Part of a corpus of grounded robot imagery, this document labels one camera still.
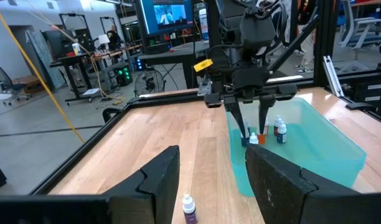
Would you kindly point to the black drawer cabinet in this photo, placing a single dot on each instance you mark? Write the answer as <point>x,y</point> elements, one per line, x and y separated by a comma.
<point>365,90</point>

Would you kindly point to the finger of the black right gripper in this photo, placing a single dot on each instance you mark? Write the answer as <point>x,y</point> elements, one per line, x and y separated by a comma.
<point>236,113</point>
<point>264,112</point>

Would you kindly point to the grey leaning panel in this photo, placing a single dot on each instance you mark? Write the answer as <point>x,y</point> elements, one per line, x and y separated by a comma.
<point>41,56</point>

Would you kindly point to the silver mounting bracket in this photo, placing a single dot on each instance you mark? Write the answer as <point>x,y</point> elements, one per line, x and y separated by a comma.
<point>204,87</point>

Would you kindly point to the white canister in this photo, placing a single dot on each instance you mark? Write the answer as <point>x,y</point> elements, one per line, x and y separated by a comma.
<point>204,25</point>

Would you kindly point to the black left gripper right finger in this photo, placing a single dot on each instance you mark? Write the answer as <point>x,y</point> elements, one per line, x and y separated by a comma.
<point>296,199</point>

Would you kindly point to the wooden top work desk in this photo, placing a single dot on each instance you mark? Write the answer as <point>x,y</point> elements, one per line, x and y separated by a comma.
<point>69,57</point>

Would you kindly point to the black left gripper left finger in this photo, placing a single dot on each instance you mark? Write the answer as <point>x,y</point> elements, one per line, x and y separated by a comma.
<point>131,199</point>

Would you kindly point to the person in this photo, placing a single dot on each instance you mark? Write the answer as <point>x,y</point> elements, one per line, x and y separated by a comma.
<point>307,46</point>

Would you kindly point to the small orange food coloring bottle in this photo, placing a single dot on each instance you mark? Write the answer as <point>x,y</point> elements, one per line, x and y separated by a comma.
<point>261,140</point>

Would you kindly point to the monitor with blue screen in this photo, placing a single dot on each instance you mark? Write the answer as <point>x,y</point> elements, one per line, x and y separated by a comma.
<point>165,15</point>

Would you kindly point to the dark office chair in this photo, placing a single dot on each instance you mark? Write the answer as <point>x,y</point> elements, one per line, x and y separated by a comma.
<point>0,77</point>

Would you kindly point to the black floor fan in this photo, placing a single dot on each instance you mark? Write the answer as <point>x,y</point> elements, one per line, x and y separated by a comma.
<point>150,82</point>

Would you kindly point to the silver aluminium bar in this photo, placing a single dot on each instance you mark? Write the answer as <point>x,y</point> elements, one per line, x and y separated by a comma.
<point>332,74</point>

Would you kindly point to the small red food coloring bottle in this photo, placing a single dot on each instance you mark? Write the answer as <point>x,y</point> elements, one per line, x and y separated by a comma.
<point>276,129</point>

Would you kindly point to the small purple food coloring bottle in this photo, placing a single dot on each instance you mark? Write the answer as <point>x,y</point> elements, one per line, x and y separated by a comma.
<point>190,216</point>

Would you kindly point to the small blue food coloring bottle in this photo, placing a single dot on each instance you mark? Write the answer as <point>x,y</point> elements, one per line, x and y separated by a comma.
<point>246,142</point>
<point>281,137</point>

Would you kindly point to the yellow label tag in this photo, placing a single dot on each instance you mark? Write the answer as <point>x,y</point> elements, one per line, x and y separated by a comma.
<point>203,65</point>

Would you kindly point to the black aluminium table frame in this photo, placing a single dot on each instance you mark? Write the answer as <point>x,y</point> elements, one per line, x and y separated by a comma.
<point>84,150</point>

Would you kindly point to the white and blue office chair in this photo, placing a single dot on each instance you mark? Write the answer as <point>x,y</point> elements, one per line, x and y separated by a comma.
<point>361,40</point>

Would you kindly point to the black table clamp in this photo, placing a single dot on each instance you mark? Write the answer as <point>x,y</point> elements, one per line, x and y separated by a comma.
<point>360,106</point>
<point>105,112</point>

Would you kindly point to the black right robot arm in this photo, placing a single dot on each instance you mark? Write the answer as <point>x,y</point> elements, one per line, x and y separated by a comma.
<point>257,34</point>

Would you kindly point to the teal translucent plastic bin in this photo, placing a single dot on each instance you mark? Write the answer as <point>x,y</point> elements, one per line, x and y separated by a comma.
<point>318,146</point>

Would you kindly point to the black office desk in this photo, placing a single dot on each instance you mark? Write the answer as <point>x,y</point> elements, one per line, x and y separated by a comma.
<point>178,56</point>

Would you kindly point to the computer tower with green lights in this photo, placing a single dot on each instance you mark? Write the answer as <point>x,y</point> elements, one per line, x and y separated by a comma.
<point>123,74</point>

